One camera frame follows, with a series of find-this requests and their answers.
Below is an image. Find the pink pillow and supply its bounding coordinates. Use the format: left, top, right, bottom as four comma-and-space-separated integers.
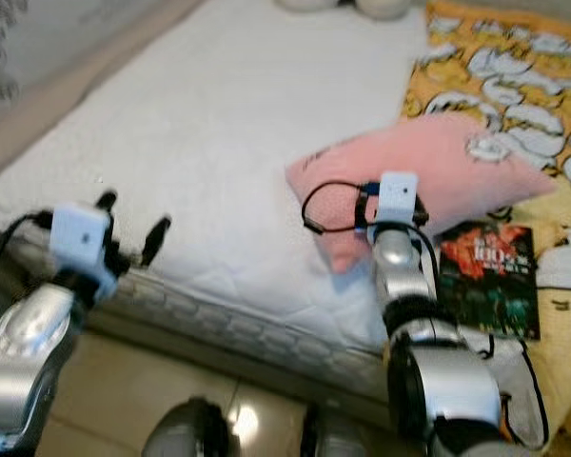
285, 112, 560, 277

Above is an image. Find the beige bed side board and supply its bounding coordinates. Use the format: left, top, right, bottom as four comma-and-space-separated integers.
0, 0, 201, 182

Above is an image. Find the white quilted mattress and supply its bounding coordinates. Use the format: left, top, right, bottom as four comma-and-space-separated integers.
0, 0, 571, 410

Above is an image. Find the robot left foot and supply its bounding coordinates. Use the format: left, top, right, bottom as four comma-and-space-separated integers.
139, 396, 231, 457

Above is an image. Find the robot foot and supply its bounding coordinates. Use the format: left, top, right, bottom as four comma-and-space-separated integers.
139, 396, 231, 457
298, 407, 377, 457

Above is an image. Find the yellow cartoon print blanket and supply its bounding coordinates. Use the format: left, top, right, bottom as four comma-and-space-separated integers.
381, 0, 571, 448

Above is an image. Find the cream plush toy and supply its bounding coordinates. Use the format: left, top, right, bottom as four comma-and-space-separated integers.
269, 0, 417, 23

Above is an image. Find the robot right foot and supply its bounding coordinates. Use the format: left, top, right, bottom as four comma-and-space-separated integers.
298, 407, 377, 457

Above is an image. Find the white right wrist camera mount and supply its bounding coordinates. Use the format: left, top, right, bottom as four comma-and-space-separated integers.
365, 170, 422, 231

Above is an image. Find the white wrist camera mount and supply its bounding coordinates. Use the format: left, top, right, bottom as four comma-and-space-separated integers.
365, 170, 422, 231
50, 202, 122, 301

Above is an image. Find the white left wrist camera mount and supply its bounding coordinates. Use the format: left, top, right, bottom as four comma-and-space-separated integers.
50, 202, 122, 301

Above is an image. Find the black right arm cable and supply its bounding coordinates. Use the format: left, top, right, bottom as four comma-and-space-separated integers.
301, 180, 367, 236

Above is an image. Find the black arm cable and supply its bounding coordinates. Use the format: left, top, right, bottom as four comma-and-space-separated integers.
0, 211, 58, 315
301, 180, 367, 236

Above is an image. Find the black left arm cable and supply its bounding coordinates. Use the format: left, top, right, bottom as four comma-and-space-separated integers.
0, 211, 58, 315

